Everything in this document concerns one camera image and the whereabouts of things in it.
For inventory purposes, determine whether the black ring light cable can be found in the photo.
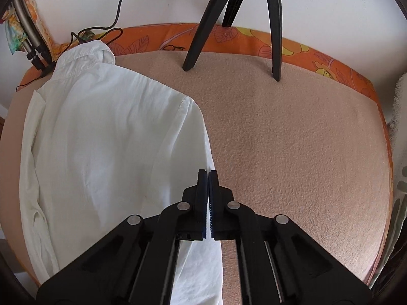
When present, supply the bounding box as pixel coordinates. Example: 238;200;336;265
15;0;139;93

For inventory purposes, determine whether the orange floral bed sheet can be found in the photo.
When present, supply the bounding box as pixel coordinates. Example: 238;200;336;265
19;23;395;286

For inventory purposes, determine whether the colourful scarf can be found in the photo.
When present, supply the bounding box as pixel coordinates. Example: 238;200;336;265
1;3;27;54

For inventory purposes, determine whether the pink bed blanket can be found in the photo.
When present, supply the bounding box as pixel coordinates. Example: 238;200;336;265
1;42;393;304

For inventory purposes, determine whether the folded silver tripod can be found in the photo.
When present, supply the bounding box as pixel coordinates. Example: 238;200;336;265
12;0;55;77

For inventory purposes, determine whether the white long-sleeve shirt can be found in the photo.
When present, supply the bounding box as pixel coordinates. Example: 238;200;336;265
19;41;214;304

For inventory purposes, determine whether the small black tripod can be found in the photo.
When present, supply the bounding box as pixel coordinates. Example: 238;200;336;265
182;0;283;82

